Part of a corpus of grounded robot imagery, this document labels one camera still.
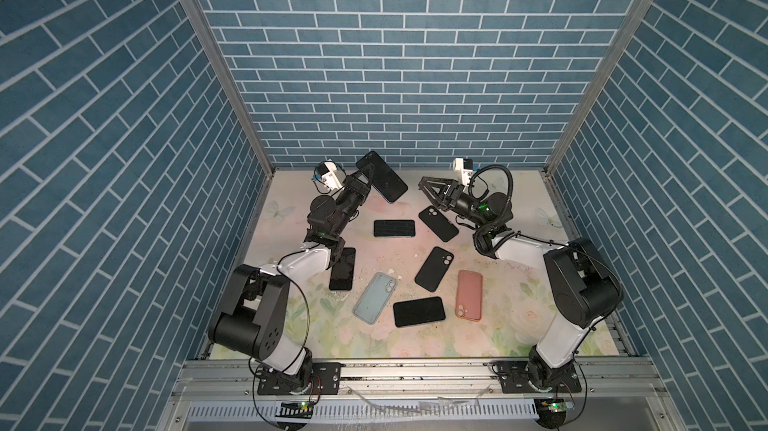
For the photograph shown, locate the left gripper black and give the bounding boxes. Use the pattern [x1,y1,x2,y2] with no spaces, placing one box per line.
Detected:
[329,165,371,240]

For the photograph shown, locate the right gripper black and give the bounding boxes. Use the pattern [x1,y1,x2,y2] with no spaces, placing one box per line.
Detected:
[421,181,490,234]

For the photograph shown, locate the blue phone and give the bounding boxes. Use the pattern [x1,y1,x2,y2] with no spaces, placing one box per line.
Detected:
[356,151,408,203]

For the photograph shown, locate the light blue phone case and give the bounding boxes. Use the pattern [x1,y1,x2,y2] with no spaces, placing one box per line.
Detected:
[353,272,397,325]

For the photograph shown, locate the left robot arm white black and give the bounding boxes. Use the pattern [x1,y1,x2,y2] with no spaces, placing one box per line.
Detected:
[207,171,371,386]

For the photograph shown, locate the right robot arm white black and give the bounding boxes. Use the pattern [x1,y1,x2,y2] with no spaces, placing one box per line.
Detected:
[418,173,624,379]

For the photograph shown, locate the black phone case upper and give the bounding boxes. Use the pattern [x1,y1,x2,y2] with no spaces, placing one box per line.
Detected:
[418,206,459,243]

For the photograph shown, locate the black phone case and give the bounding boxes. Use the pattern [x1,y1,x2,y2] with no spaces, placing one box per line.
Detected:
[414,247,454,292]
[418,206,459,243]

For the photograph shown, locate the black phone upper centre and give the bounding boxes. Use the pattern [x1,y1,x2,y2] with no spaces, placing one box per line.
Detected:
[373,220,416,238]

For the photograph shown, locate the black phone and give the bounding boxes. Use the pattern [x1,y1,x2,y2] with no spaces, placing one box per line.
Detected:
[393,296,446,328]
[329,247,356,291]
[373,220,416,238]

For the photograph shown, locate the black phone case middle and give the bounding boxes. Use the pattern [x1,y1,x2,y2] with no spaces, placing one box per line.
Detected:
[414,247,454,292]

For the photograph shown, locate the black phone left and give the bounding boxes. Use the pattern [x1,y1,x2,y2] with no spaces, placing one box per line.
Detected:
[329,247,356,291]

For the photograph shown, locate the pink phone case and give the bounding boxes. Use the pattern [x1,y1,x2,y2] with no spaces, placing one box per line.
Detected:
[455,270,483,322]

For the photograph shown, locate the black phone lower centre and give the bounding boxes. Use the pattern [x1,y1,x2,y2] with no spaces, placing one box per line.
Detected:
[393,296,446,328]

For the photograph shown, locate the left controller board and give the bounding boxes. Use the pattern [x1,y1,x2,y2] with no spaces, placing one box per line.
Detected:
[275,401,315,421]

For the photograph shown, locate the controller board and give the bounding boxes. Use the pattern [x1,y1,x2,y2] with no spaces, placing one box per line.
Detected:
[275,401,315,421]
[534,399,568,430]

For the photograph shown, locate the right controller board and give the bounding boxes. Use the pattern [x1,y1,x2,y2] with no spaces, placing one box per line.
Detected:
[534,399,568,430]

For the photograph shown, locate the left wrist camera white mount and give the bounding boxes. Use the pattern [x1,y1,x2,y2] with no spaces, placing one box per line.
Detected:
[313,161,346,192]

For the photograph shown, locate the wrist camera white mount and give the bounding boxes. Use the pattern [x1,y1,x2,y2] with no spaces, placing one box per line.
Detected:
[453,158,475,186]
[313,161,346,192]

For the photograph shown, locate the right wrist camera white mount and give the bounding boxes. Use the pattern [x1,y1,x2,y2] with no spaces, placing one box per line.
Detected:
[453,158,475,186]

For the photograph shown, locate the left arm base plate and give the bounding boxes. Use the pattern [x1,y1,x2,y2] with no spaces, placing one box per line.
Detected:
[256,360,341,396]

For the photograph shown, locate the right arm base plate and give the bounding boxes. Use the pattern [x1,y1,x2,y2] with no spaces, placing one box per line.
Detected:
[489,359,583,394]

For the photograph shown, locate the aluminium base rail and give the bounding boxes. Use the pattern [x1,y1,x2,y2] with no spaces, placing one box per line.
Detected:
[159,356,683,430]

